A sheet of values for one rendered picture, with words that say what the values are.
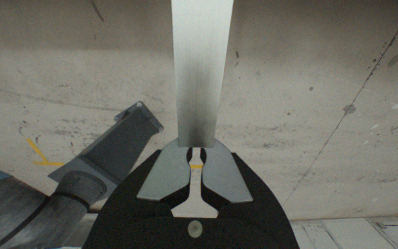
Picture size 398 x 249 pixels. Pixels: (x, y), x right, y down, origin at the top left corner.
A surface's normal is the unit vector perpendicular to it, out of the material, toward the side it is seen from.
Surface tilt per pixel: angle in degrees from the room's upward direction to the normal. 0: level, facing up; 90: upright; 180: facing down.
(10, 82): 0
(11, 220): 73
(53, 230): 88
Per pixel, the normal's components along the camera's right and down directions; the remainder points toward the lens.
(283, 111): 0.00, 0.50
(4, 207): 0.93, -0.32
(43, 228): 0.89, -0.25
